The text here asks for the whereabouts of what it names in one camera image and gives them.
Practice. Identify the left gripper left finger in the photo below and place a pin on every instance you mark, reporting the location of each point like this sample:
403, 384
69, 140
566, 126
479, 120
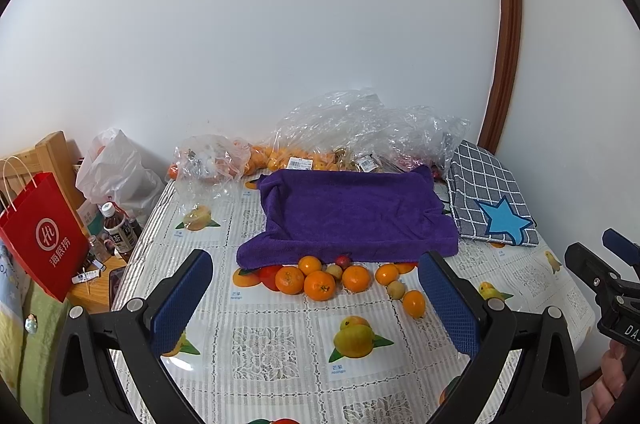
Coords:
85, 385

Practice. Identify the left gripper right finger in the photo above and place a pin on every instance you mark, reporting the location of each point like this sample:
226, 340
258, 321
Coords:
545, 385

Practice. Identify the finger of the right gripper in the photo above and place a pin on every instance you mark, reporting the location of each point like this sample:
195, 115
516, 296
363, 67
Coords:
592, 270
624, 249

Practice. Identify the small orange kumquat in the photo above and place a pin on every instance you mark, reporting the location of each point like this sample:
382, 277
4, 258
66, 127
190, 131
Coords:
386, 274
414, 304

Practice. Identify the tan longan fruit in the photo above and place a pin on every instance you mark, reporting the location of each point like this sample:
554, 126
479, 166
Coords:
396, 290
335, 271

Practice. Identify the orange mandarin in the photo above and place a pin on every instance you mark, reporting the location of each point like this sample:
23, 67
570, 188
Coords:
356, 279
289, 280
309, 264

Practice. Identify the large orange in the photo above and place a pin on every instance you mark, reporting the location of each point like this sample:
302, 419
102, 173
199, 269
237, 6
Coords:
319, 286

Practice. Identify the right hand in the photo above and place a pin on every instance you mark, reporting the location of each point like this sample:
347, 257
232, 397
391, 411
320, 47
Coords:
609, 386

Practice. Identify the tea bottle white cap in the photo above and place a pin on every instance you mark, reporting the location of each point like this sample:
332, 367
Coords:
118, 228

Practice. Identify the grey checked star cloth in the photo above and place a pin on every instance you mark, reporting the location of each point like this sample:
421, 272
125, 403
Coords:
486, 201

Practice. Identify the red paper bag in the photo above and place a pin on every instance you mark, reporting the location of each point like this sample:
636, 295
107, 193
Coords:
43, 235

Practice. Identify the white plastic bag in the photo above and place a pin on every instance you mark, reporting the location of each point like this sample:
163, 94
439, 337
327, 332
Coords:
112, 171

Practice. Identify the wooden chair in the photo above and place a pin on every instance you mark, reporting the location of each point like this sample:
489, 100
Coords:
50, 155

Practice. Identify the small clear plastic bag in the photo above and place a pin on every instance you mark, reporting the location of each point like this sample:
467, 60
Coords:
208, 168

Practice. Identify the small red fruit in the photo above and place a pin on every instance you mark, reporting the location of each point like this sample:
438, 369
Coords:
343, 261

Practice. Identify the purple towel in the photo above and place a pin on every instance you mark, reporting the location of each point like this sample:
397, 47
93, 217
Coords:
368, 217

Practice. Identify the large clear plastic bag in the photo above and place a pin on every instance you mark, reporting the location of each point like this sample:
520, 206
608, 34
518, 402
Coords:
353, 130

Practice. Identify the brown door frame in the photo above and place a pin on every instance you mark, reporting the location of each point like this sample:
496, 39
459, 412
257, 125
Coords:
505, 68

